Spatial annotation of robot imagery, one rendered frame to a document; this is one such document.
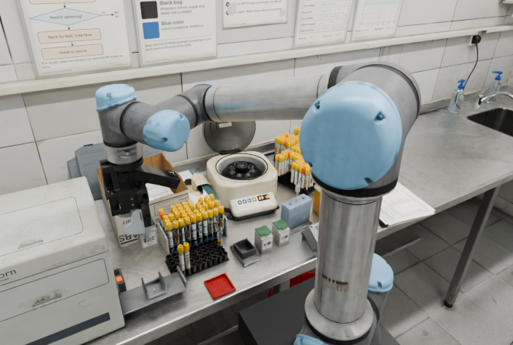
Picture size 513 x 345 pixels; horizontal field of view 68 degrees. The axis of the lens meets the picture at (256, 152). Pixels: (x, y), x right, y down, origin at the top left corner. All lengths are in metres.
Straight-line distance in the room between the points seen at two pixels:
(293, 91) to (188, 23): 0.84
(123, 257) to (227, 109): 0.70
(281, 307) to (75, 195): 0.57
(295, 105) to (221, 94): 0.16
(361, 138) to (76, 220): 0.69
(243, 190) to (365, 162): 0.93
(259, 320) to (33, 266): 0.50
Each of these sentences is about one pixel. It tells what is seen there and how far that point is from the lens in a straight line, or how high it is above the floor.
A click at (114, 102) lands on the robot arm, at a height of 1.46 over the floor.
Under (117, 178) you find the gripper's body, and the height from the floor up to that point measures 1.29.
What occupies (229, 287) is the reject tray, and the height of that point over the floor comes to 0.88.
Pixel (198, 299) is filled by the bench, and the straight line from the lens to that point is 1.11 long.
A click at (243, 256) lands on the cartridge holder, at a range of 1.18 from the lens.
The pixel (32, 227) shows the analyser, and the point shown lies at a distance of 0.97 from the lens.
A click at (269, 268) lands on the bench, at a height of 0.88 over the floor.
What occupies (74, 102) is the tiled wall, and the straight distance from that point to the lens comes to 1.42.
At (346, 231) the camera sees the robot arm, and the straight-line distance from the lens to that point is 0.54.
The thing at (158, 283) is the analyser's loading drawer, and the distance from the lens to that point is 1.11.
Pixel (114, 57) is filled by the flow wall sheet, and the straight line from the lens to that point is 1.39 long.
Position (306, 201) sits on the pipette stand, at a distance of 1.29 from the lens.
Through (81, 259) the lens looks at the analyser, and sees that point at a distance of 0.91.
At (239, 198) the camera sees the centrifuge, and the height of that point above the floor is 0.93.
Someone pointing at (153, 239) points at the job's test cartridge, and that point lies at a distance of 0.95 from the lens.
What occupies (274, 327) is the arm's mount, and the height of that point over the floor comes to 0.95.
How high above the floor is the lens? 1.72
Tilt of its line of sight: 28 degrees down
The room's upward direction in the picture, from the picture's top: 2 degrees clockwise
